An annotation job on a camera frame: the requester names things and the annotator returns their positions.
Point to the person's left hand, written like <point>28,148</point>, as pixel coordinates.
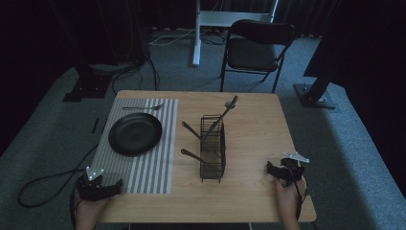
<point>87,209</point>

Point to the black folding chair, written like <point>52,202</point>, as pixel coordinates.
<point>255,51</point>

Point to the small grey round object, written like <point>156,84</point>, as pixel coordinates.
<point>228,104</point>

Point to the person's right hand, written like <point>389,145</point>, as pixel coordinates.
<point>288,198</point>

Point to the black stand with bolted base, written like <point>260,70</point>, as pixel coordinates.
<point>314,92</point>

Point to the white desk frame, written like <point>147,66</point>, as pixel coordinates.
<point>220,19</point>

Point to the black round plate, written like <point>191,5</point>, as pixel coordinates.
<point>135,134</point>

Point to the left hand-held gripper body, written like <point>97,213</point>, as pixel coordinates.
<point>92,188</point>

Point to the grey striped placemat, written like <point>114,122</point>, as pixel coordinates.
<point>145,169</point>

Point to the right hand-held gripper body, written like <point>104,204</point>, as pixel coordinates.
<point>292,169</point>

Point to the silver fork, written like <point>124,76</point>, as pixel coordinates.
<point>143,108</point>

